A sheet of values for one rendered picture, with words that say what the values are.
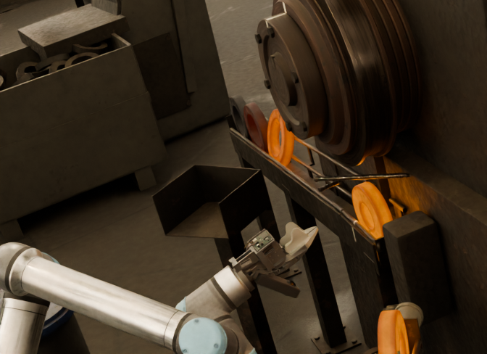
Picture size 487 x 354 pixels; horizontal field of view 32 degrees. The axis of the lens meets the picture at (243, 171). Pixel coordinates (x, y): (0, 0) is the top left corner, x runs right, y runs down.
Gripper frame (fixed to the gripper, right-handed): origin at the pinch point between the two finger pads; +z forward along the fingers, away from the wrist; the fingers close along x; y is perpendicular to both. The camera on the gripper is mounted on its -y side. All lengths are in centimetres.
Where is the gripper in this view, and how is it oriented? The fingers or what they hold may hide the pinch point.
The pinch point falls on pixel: (314, 233)
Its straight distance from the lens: 200.2
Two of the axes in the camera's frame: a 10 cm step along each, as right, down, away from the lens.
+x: -2.9, -3.2, 9.0
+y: -5.3, -7.3, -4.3
